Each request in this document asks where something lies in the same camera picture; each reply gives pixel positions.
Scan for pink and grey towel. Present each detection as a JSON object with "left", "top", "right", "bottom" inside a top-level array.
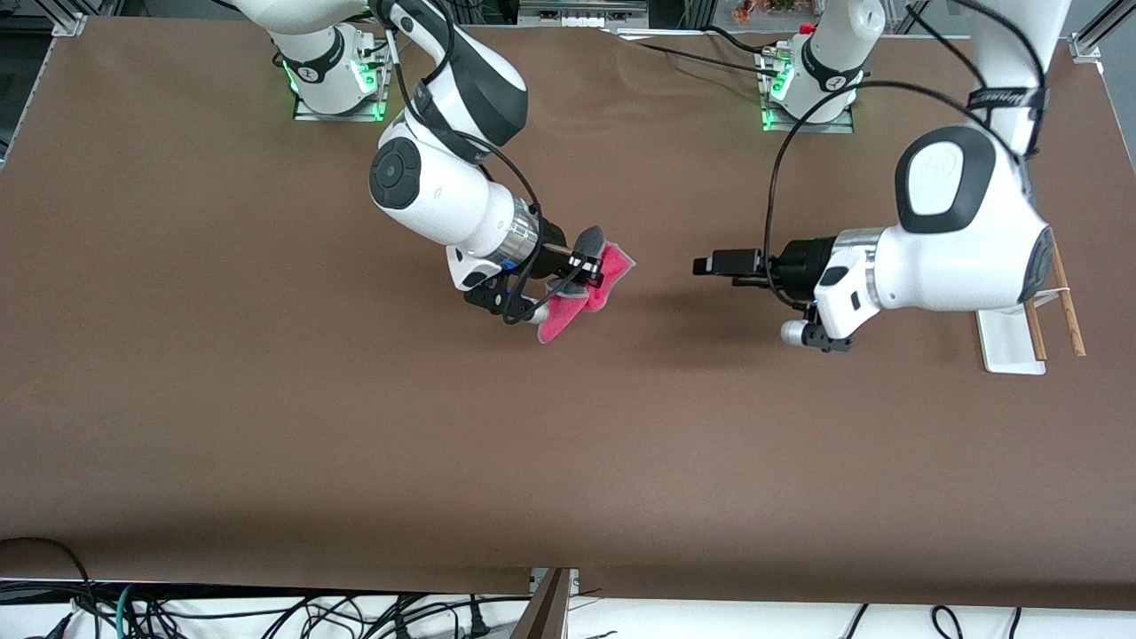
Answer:
[{"left": 536, "top": 225, "right": 637, "bottom": 345}]

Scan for white rack base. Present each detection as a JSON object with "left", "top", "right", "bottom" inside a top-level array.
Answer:
[{"left": 974, "top": 306, "right": 1046, "bottom": 375}]

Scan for brown table cover sheet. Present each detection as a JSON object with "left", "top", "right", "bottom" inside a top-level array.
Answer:
[{"left": 0, "top": 18, "right": 1136, "bottom": 611}]

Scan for grey power strip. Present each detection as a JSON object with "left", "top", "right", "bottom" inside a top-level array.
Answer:
[{"left": 519, "top": 0, "right": 649, "bottom": 28}]

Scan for orange plastic items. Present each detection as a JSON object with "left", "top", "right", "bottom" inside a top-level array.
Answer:
[{"left": 732, "top": 0, "right": 826, "bottom": 23}]

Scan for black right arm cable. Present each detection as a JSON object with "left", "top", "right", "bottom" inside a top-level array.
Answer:
[{"left": 382, "top": 0, "right": 544, "bottom": 325}]

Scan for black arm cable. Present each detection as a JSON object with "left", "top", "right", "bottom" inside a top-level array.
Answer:
[
  {"left": 382, "top": 0, "right": 544, "bottom": 325},
  {"left": 763, "top": 0, "right": 1053, "bottom": 310}
]

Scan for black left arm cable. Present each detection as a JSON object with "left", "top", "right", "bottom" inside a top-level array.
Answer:
[{"left": 763, "top": 0, "right": 1053, "bottom": 310}]

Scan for metal bracket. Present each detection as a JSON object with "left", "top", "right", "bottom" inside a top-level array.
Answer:
[{"left": 529, "top": 568, "right": 580, "bottom": 597}]

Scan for aluminium frame post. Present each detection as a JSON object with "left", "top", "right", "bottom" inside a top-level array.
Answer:
[
  {"left": 49, "top": 0, "right": 90, "bottom": 36},
  {"left": 1069, "top": 0, "right": 1119, "bottom": 63}
]

